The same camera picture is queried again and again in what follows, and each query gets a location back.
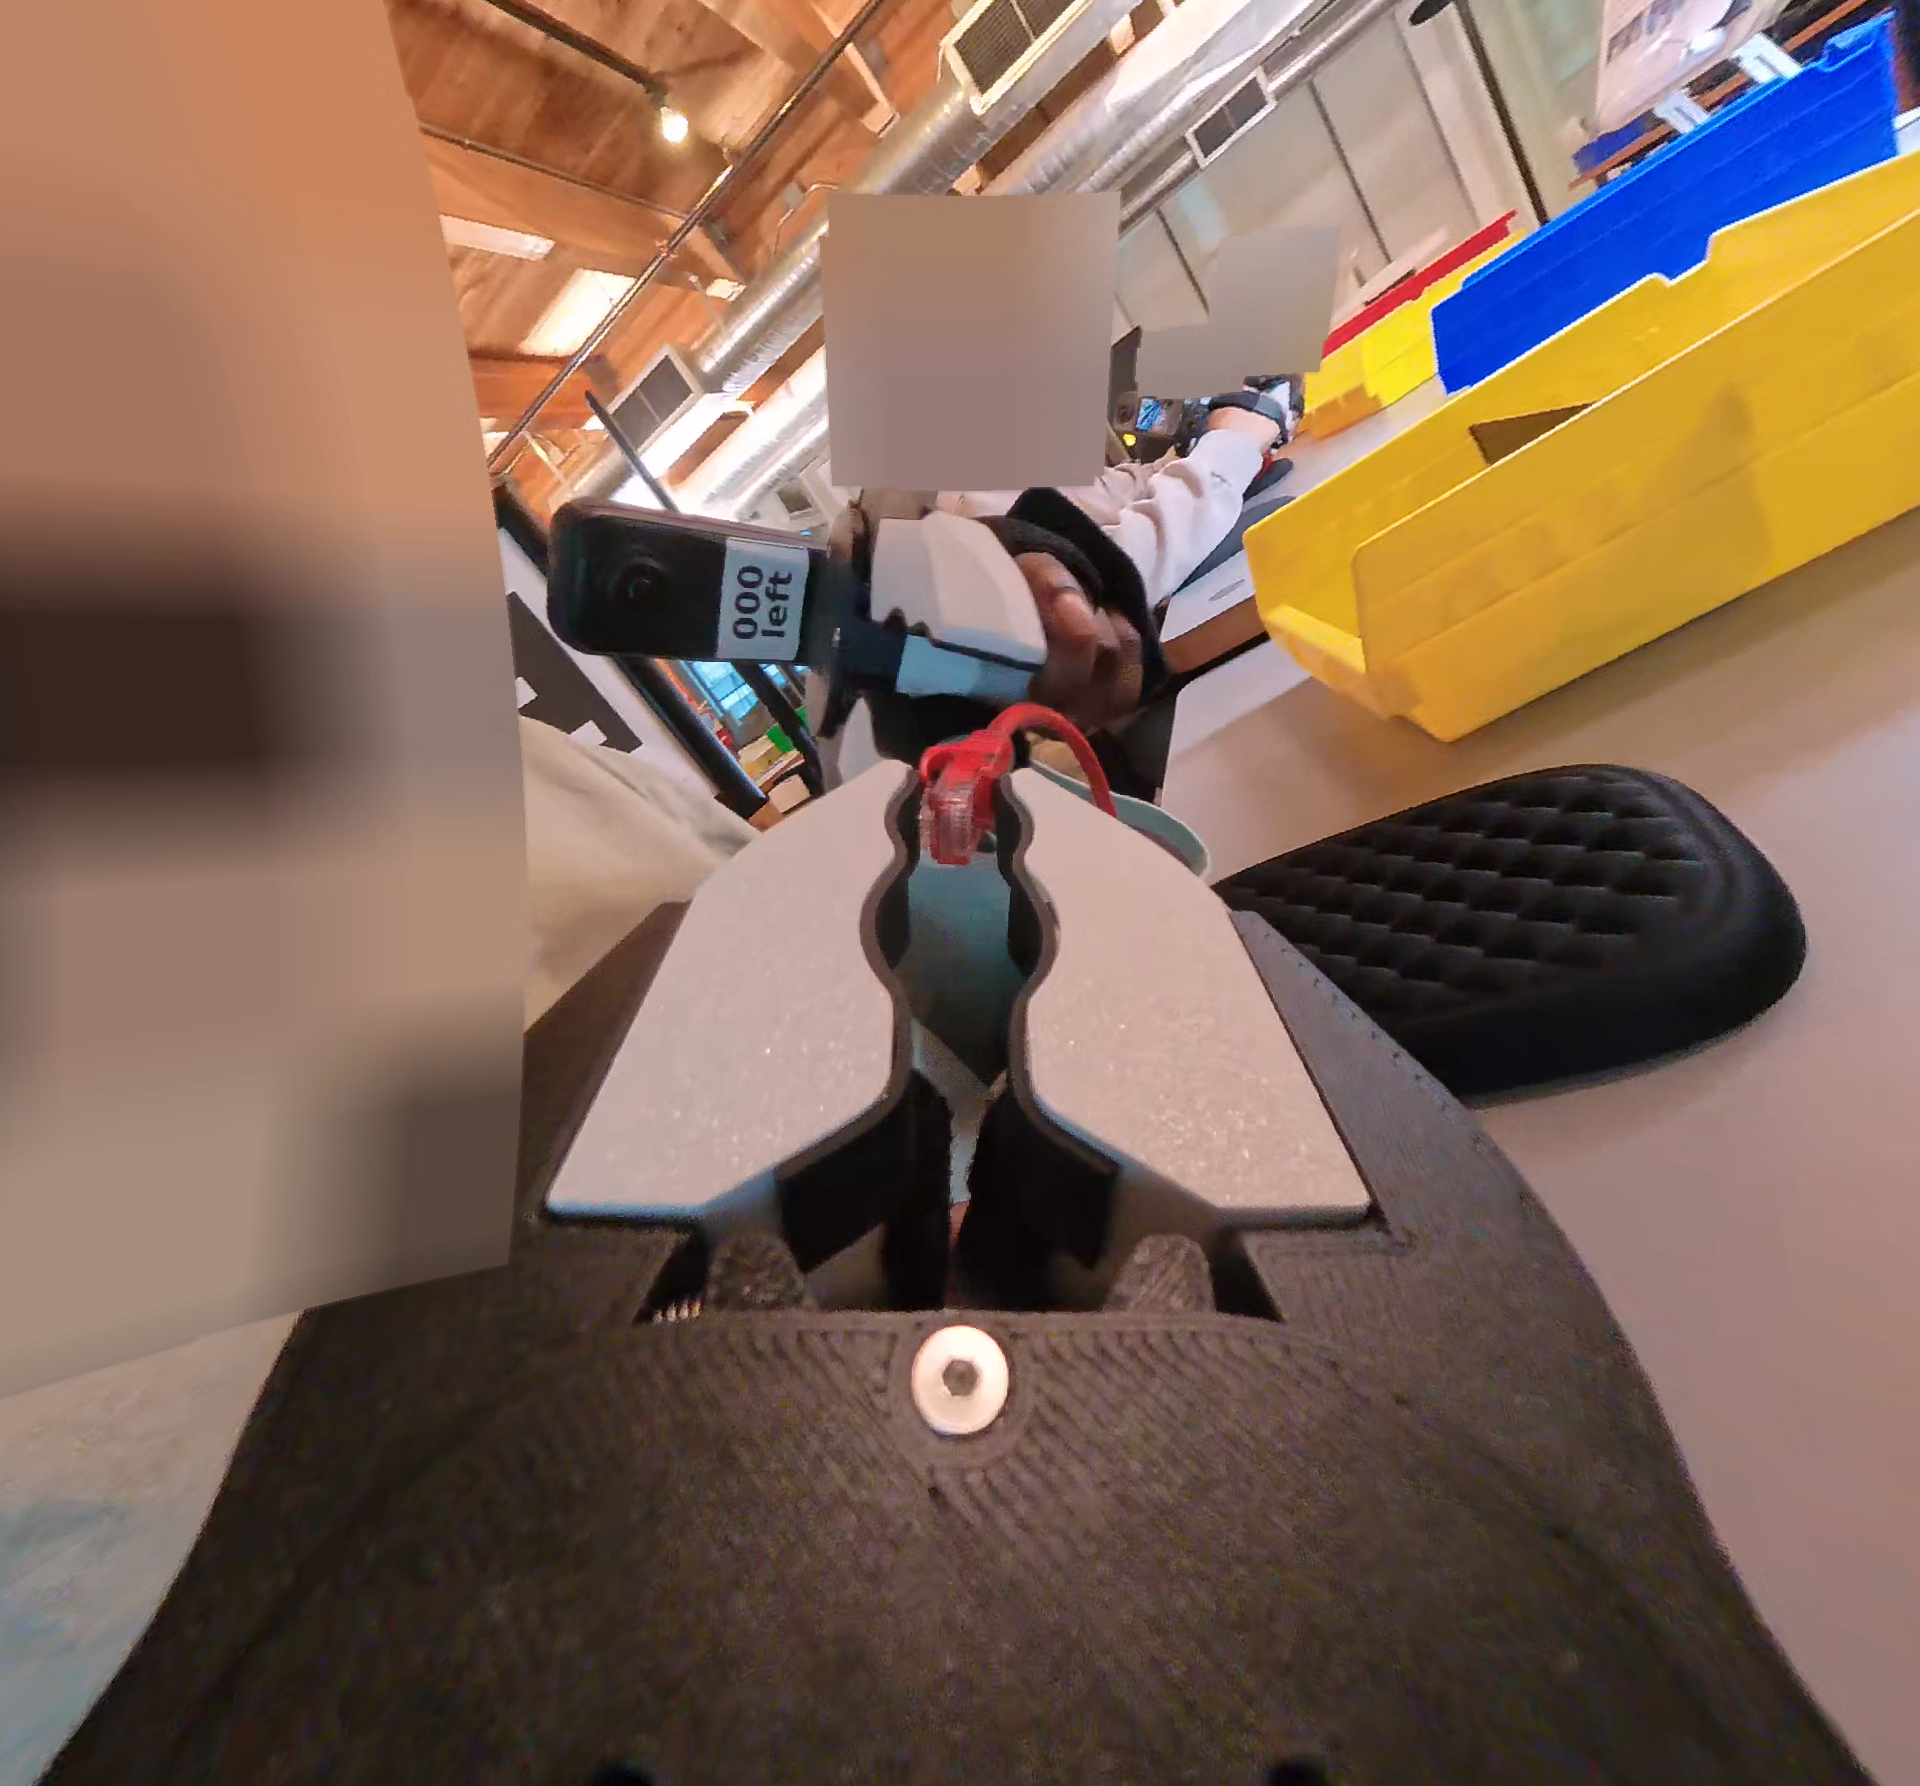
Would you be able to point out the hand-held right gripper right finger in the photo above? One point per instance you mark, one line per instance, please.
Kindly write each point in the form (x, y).
(1186, 1052)

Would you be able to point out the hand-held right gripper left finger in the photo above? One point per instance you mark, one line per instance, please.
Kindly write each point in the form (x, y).
(749, 1022)

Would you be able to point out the yellow plastic bin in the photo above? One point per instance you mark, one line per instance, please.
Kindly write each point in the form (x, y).
(1651, 541)
(1373, 369)

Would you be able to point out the blue plastic bin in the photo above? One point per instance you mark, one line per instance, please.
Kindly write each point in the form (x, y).
(1651, 256)

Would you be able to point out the another person's forearm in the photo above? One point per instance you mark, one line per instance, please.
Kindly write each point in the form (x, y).
(1186, 504)

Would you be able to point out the person's left hand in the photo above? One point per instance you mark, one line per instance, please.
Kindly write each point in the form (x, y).
(1096, 661)

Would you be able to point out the black quilted wrist pad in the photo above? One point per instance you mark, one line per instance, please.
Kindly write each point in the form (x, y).
(1533, 915)

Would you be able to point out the white air vent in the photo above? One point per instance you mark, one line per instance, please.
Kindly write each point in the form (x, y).
(1028, 8)

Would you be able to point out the red plastic bin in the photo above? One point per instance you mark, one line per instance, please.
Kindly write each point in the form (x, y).
(1425, 280)

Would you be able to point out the black floor lamp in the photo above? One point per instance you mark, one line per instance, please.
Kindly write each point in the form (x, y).
(1480, 61)

